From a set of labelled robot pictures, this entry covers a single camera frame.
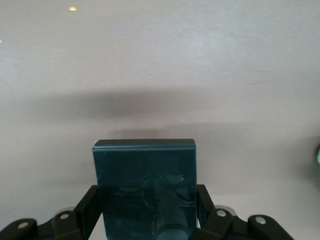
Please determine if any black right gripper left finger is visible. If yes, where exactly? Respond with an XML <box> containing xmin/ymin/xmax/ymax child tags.
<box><xmin>0</xmin><ymin>184</ymin><xmax>101</xmax><ymax>240</ymax></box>

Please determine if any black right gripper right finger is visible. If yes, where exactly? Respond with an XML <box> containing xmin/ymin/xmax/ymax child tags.
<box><xmin>189</xmin><ymin>183</ymin><xmax>295</xmax><ymax>240</ymax></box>

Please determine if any black phone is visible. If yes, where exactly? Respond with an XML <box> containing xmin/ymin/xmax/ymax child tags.
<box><xmin>91</xmin><ymin>139</ymin><xmax>199</xmax><ymax>240</ymax></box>

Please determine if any green dinosaur plush toy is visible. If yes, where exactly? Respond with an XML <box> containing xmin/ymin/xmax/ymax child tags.
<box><xmin>313</xmin><ymin>141</ymin><xmax>320</xmax><ymax>171</ymax></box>

